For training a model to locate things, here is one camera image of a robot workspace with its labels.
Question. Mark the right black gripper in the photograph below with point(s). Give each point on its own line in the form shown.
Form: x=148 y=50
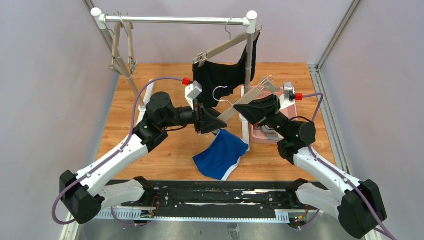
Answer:
x=265 y=112

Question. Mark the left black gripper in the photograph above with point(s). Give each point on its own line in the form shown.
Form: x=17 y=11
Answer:
x=201 y=118

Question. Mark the beige hanger with blue underwear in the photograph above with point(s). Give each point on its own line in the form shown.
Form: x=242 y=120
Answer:
x=267 y=83

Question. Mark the blue underwear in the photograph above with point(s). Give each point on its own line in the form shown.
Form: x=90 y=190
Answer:
x=222 y=156

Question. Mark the beige clip hanger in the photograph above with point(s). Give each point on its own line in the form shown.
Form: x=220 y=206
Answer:
x=131 y=56

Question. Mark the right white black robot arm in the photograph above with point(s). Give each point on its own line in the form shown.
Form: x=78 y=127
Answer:
x=356 y=204

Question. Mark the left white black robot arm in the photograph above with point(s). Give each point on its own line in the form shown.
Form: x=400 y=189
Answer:
x=87 y=192

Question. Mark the black underwear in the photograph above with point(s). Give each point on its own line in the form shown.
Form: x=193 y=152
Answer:
x=219 y=80

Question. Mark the beige hanger with black underwear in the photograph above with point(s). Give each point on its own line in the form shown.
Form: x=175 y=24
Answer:
x=249 y=36

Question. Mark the empty beige hanger far left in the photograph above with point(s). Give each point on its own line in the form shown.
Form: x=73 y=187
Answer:
x=115 y=54

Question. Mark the pink plastic basket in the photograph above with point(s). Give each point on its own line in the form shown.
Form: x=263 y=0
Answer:
x=257 y=134

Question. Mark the white silver clothes rack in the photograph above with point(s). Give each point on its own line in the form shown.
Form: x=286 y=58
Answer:
x=102 y=20

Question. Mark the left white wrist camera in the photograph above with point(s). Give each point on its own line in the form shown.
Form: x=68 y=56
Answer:
x=192 y=90

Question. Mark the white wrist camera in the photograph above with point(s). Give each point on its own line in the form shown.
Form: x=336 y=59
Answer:
x=192 y=90
x=289 y=96

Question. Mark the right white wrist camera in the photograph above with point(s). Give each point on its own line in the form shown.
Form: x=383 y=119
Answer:
x=289 y=96

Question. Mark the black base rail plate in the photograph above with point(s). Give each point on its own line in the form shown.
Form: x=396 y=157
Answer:
x=219 y=199

